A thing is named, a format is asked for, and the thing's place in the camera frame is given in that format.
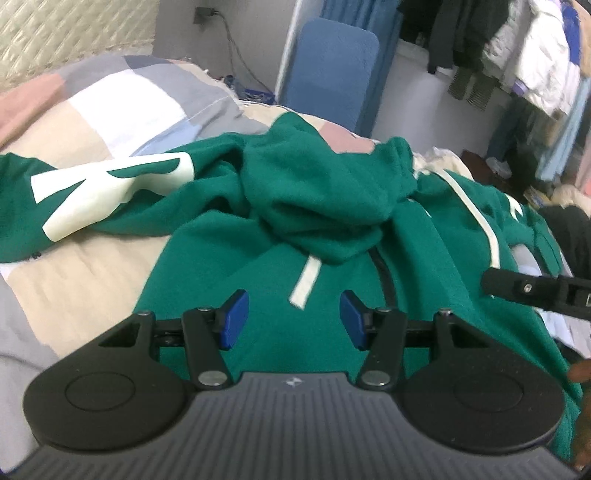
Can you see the white puffer jacket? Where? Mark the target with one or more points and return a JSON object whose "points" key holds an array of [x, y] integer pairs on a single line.
{"points": [[540, 55]]}

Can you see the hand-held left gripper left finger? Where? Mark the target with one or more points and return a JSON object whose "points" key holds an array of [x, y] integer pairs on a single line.
{"points": [[235, 318]]}

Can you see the blue padded chair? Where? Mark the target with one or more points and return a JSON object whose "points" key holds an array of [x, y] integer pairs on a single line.
{"points": [[328, 69]]}

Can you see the light blue hanging garment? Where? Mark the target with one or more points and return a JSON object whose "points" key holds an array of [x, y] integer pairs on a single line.
{"points": [[568, 134]]}

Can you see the striped hanging garment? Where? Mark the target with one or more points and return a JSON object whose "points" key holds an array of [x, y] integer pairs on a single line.
{"points": [[475, 87]]}

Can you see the cream fluffy cloth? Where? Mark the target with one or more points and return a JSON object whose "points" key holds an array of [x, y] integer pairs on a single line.
{"points": [[572, 196]]}

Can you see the black hanging jacket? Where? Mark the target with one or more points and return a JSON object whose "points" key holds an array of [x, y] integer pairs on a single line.
{"points": [[457, 27]]}

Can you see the blue jeans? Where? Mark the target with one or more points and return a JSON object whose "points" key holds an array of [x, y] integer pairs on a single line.
{"points": [[503, 129]]}

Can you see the white plastic bag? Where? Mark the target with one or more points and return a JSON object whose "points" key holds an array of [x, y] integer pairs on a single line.
{"points": [[498, 167]]}

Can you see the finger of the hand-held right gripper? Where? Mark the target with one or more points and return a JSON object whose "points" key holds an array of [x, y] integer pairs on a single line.
{"points": [[512, 284]]}

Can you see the cream quilted headboard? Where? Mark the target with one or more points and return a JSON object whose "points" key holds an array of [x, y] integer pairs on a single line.
{"points": [[69, 32]]}

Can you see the black wall socket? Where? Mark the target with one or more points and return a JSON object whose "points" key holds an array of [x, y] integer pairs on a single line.
{"points": [[203, 14]]}

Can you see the person's right hand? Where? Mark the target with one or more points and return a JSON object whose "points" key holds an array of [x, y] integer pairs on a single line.
{"points": [[582, 415]]}

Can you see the green hoodie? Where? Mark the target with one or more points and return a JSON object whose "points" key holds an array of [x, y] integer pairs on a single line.
{"points": [[323, 194]]}

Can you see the patchwork quilt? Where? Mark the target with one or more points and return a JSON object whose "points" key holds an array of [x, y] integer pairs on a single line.
{"points": [[138, 92]]}

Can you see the dark cloth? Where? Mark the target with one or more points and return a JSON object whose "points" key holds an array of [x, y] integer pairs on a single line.
{"points": [[572, 230]]}

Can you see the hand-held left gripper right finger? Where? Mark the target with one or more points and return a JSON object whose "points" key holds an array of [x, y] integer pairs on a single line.
{"points": [[353, 323]]}

